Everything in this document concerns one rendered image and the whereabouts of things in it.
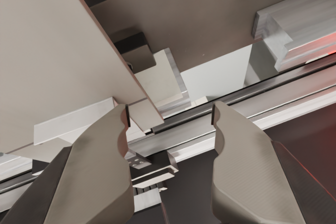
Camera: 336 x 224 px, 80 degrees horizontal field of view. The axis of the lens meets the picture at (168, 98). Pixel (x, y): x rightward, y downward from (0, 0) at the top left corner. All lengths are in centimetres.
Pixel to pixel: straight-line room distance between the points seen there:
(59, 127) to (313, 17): 39
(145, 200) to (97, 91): 17
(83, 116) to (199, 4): 23
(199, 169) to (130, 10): 64
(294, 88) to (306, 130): 30
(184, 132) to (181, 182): 30
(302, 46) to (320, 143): 57
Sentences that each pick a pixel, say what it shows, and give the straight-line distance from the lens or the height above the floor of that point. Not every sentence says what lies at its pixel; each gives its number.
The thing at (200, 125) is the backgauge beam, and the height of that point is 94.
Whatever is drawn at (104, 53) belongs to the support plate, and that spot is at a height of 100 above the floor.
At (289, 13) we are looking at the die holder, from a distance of 41.
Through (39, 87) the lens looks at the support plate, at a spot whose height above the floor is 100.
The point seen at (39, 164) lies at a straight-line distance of 40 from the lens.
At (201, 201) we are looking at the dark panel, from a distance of 80.
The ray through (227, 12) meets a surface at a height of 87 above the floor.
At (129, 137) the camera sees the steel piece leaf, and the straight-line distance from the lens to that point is 32.
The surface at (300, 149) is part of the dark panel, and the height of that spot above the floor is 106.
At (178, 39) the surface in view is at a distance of 36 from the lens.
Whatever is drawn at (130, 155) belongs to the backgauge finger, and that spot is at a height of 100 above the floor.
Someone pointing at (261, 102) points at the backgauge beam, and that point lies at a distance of 59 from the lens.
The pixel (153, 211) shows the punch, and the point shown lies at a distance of 30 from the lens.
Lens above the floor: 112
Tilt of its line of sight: 29 degrees down
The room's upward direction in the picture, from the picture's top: 160 degrees clockwise
